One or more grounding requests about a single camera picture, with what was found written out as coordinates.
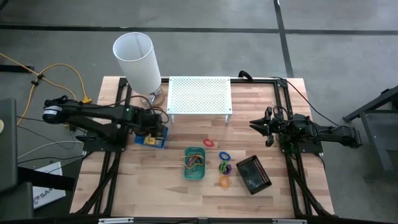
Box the black power cable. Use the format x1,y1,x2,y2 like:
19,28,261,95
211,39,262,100
269,75,340,127

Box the white perforated metal shelf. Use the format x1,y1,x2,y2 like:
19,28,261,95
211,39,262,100
166,76,233,124

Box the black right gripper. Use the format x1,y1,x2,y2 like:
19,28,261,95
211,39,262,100
249,106,294,148

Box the teal plastic bin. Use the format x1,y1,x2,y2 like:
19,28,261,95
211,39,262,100
183,146,207,181

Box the black floor bar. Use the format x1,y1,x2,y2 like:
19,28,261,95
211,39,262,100
0,63,35,74

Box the black equipment cabinet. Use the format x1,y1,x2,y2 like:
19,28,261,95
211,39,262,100
0,98,77,222

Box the wooden lamp base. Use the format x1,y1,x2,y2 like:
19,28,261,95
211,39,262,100
139,87,167,108

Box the dark metal stand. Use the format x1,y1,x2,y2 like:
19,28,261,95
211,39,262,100
341,84,398,182

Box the white cylindrical lamp shade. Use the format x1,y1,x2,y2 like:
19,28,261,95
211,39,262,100
112,32,163,96

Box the amber spiral wrist coil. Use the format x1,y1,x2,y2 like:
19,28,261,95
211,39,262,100
218,174,233,189

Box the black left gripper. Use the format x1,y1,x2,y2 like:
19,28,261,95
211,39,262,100
136,108,166,139

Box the silver metal bracket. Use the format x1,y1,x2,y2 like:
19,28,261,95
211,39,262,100
272,218,308,224
98,217,135,224

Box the yellow rubber band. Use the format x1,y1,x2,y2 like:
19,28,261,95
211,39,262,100
179,154,205,170

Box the yellow extension cable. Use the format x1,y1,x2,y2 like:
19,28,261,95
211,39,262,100
0,52,94,129

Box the blue plastic basket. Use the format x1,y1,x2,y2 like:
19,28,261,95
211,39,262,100
133,124,169,149

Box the black plastic basket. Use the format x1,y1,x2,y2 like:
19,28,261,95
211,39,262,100
235,154,273,196

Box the black aluminium table frame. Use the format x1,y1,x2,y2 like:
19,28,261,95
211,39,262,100
73,77,336,218

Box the white printed sign board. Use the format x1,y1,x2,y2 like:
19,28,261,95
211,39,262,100
32,161,67,210

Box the white floor cable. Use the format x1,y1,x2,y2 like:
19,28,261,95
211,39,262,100
17,140,85,160

